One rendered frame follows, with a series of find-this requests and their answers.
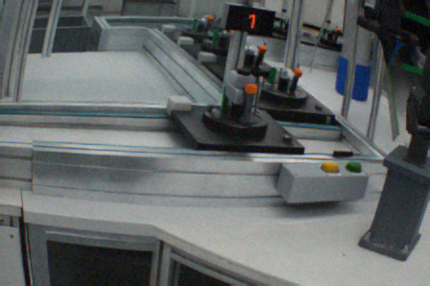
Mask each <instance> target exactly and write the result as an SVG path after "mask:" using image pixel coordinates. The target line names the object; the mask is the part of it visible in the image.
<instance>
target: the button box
mask: <svg viewBox="0 0 430 286"><path fill-rule="evenodd" d="M322 165H323V164H322V163H321V164H313V163H291V162H282V163H281V167H280V171H279V176H278V181H277V185H276V190H277V191H278V192H279V193H280V195H281V196H282V197H283V198H284V199H285V200H286V202H287V203H308V202H319V203H320V202H333V201H344V200H355V199H363V198H364V195H365V192H366V189H367V186H368V182H369V177H370V175H369V174H368V173H367V172H366V171H364V169H363V168H362V169H361V171H360V172H354V171H349V170H348V169H347V168H346V164H338V165H339V166H338V167H339V168H338V172H330V171H329V172H327V171H325V170H324V169H323V167H322Z"/></svg>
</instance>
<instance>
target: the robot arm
mask: <svg viewBox="0 0 430 286"><path fill-rule="evenodd" d="M379 1H381V2H383V3H382V6H380V5H379V7H378V11H377V12H376V11H375V10H373V9H372V7H369V6H365V7H364V16H361V15H360V16H359V17H358V18H357V23H356V24H357V25H359V26H361V27H362V28H364V29H367V30H368V31H371V32H372V33H375V34H376V35H377V36H378V38H379V39H380V42H381V46H382V49H383V55H384V61H385V63H386V64H390V62H391V61H392V59H393V57H394V55H395V54H396V52H397V51H398V50H399V48H400V47H401V46H402V45H403V46H404V45H405V44H404V43H402V39H405V40H407V41H409V42H410V43H411V44H413V45H415V46H417V47H418V46H419V39H418V37H417V36H415V35H413V34H411V33H409V32H408V31H405V30H401V29H400V27H401V26H400V25H401V18H403V19H404V15H403V14H402V0H379ZM388 29H389V30H388ZM421 74H422V76H421V78H420V83H419V85H418V87H415V86H412V87H411V88H410V92H409V96H408V99H407V101H406V102H407V106H406V130H407V132H408V133H409V134H411V141H410V146H409V149H408V153H407V154H406V155H405V156H404V157H403V158H402V160H404V161H407V162H409V163H410V164H414V165H415V166H418V167H419V168H420V169H422V168H423V169H424V168H425V167H426V165H427V164H428V163H429V160H427V156H428V151H429V146H430V39H429V45H428V49H427V53H426V58H425V63H424V66H423V71H422V73H421ZM419 126H422V127H427V129H426V128H420V127H419Z"/></svg>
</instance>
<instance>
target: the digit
mask: <svg viewBox="0 0 430 286"><path fill-rule="evenodd" d="M261 14H262V11H258V10H251V9H244V13H243V17H242V21H241V24H242V26H241V30H245V31H254V32H259V30H260V22H261V18H262V16H261Z"/></svg>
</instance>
